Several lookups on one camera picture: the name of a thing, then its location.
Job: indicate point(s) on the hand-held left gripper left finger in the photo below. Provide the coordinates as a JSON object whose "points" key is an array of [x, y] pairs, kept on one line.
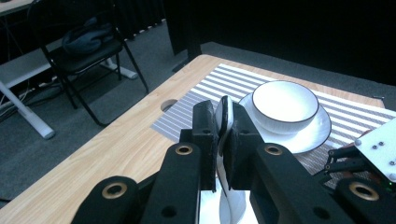
{"points": [[207, 137]]}

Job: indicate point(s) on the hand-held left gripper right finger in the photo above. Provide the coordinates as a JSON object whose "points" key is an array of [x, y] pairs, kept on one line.
{"points": [[241, 146]]}

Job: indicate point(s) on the white bowl with dark rim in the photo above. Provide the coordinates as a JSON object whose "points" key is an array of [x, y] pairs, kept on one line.
{"points": [[283, 102]]}

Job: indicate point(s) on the grey striped placemat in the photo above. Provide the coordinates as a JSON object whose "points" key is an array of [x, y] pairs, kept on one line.
{"points": [[218, 90]]}

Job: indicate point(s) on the black equipment stand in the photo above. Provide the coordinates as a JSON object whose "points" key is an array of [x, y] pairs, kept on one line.
{"points": [[186, 37]]}

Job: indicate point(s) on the black folding chair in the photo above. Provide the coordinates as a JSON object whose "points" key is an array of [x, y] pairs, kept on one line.
{"points": [[81, 62]]}

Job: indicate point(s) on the dark bag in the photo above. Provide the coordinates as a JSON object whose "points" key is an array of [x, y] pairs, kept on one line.
{"points": [[84, 39]]}

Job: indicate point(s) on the white desk frame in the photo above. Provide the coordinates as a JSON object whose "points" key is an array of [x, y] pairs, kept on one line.
{"points": [[28, 115]]}

